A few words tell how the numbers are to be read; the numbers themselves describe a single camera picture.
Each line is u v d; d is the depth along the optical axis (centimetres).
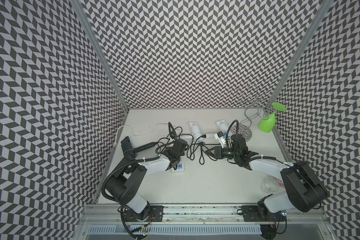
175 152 70
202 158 92
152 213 71
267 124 83
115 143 100
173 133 79
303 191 43
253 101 82
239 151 69
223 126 102
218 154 75
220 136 78
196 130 101
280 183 102
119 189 44
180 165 87
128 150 87
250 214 72
